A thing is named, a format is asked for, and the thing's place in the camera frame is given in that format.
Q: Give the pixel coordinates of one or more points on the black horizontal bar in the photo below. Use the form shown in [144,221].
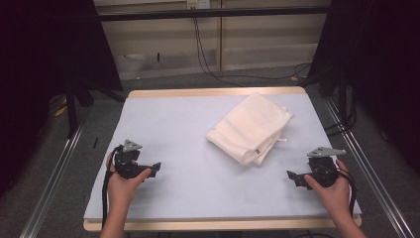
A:
[211,13]

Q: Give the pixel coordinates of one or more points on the cream white towel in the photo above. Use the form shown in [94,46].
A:
[251,129]

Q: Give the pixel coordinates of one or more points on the small black floor piece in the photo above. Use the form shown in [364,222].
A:
[95,142]

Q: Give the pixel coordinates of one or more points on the dark curtain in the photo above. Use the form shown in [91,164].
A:
[379,66]
[39,66]

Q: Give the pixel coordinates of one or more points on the pale blue foam mat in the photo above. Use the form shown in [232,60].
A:
[185,185]

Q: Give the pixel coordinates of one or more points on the light wooden table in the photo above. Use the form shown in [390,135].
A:
[211,91]

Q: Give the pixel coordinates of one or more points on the white wall outlet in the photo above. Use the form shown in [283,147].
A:
[198,4]

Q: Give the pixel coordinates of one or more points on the person's left hand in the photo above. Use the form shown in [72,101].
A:
[122,191]

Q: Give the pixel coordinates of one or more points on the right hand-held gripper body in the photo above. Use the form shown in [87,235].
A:
[323,172]

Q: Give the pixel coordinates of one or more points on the black metal stand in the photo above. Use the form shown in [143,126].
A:
[71,112]

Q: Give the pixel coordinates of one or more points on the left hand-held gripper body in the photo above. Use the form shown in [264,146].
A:
[127,165]

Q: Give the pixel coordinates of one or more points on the person's right hand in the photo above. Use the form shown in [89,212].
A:
[335,198]

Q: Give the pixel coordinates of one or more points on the metal floor rail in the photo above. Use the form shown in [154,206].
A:
[52,185]
[373,185]

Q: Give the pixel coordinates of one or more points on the yellow floor object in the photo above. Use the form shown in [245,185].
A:
[61,111]

